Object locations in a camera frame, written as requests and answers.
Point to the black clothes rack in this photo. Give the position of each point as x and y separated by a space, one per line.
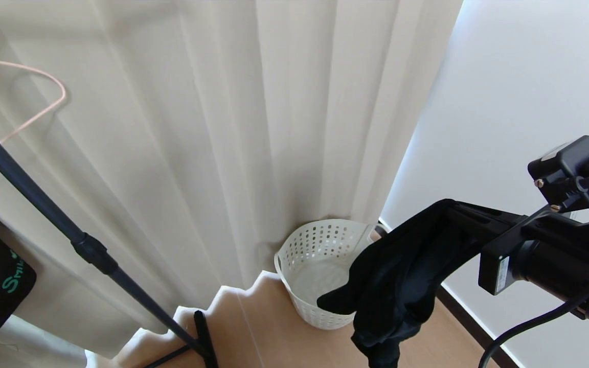
92 250

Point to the white laundry basket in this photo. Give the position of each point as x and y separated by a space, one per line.
315 255

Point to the beige curtain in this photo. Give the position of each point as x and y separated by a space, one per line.
248 128
18 347

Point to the black garment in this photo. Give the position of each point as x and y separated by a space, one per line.
397 286

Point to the pink clothes hanger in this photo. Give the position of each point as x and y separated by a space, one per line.
44 76

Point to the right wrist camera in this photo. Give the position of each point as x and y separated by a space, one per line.
575 163

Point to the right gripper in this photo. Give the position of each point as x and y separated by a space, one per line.
555 260

